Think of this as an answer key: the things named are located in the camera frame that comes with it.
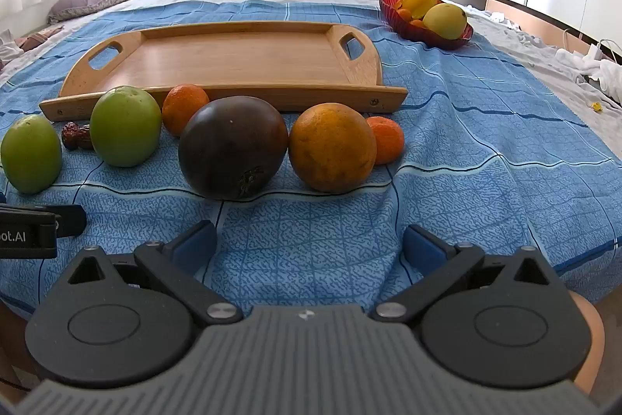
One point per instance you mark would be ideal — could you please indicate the blue checked blanket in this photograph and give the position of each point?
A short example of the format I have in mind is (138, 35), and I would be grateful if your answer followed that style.
(486, 128)

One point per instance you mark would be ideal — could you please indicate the pink cloth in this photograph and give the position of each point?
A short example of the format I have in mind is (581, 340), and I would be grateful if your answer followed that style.
(39, 36)

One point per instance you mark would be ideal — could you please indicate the wooden tray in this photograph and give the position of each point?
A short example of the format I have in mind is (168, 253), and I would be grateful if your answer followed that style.
(243, 55)

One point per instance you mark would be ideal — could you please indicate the white crumpled clothes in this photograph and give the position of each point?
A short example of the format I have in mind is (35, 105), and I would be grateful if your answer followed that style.
(597, 72)

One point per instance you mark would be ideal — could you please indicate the white charger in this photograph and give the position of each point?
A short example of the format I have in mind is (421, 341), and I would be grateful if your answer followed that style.
(595, 50)

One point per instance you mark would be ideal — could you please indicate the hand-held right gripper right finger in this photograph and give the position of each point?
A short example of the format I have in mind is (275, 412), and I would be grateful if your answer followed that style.
(423, 246)

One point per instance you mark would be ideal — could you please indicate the tiny orange kumquat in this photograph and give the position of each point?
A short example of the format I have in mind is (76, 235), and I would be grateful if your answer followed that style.
(403, 14)
(418, 24)

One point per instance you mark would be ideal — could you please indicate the red glass bowl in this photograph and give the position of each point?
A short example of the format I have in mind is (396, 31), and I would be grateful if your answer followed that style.
(413, 33)

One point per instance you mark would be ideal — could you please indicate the large orange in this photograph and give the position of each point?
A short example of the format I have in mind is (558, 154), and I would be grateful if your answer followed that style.
(330, 147)

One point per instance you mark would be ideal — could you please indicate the yellow mango in bowl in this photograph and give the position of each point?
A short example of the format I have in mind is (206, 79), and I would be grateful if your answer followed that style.
(418, 1)

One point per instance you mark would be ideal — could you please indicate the dark purple round fruit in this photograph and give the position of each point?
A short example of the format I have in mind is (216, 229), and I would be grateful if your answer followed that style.
(228, 142)

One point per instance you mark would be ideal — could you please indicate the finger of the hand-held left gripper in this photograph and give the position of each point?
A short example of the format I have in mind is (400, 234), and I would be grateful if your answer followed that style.
(72, 220)

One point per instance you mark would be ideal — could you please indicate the green apple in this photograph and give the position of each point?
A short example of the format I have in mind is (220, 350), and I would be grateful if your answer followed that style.
(29, 152)
(126, 128)

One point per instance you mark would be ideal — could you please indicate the white cloth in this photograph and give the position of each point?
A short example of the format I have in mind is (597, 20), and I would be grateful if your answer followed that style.
(9, 48)

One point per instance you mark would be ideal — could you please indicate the person's leg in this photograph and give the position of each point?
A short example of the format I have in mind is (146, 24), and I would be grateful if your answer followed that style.
(588, 337)

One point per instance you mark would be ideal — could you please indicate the small mandarin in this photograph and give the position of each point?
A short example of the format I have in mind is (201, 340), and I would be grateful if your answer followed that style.
(182, 106)
(391, 140)

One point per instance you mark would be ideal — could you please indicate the dried red date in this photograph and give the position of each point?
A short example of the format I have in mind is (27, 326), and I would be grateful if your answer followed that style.
(75, 137)

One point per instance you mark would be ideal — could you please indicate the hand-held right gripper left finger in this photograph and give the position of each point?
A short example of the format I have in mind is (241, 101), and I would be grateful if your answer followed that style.
(194, 246)

